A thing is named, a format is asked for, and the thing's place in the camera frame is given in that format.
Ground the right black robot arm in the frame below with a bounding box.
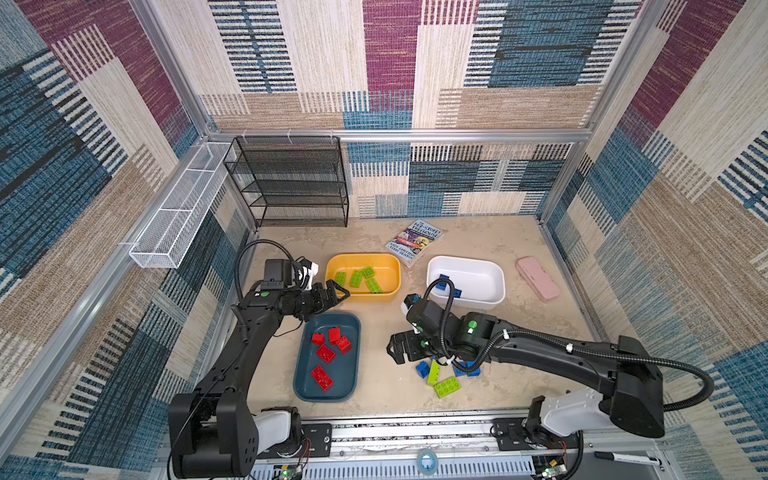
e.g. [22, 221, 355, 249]
[386, 293, 714, 439]

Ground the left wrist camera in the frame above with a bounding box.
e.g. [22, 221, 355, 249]
[293, 257, 319, 290]

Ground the green long brick bottom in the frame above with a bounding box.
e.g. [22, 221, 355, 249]
[434, 377, 461, 399]

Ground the pink pencil case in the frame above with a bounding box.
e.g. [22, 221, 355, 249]
[516, 256, 562, 302]

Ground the green long lego brick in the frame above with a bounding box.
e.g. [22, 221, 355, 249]
[350, 270, 364, 288]

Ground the white plastic bin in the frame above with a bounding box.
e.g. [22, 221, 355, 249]
[427, 256, 506, 311]

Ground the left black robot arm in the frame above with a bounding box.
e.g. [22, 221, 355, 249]
[166, 242, 351, 479]

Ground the red long lego brick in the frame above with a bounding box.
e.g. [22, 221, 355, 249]
[310, 365, 334, 392]

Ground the white wire mesh basket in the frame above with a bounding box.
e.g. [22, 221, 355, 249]
[129, 142, 230, 269]

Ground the black wire shelf rack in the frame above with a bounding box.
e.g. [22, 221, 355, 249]
[223, 136, 349, 227]

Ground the blue lego brick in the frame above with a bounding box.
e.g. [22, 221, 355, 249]
[435, 274, 450, 291]

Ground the dark teal plastic bin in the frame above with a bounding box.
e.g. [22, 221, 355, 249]
[293, 312, 361, 403]

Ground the white marker pen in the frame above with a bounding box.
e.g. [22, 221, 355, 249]
[594, 451, 662, 467]

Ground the paperback children's book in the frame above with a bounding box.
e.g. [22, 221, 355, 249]
[385, 219, 443, 267]

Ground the yellow plastic bin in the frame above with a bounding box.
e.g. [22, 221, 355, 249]
[325, 253, 401, 301]

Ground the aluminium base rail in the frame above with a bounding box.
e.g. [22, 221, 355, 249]
[149, 405, 661, 480]

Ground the red square lego brick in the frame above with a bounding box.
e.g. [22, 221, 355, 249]
[335, 336, 352, 355]

